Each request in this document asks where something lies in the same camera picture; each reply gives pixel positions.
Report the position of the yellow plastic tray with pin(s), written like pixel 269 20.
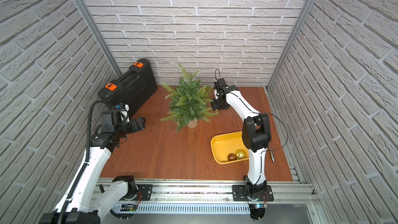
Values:
pixel 224 144

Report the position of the copper brown ball ornament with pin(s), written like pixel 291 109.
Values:
pixel 232 157

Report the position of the metal spoon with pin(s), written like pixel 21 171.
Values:
pixel 271 154

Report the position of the shiny gold ball ornament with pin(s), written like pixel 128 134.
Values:
pixel 240 154

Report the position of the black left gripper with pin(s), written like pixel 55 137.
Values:
pixel 134 124

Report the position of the small green christmas tree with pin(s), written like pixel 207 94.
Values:
pixel 189 101

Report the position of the aluminium mounting rail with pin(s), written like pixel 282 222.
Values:
pixel 171 196

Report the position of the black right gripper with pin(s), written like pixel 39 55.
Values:
pixel 215 106

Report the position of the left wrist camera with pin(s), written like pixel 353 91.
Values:
pixel 122 109

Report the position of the black plastic tool case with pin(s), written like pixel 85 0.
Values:
pixel 133 88

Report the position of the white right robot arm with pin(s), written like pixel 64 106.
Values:
pixel 256 133

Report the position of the beige tree pot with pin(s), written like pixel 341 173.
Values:
pixel 192 124

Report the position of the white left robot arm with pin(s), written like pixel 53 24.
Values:
pixel 76 206

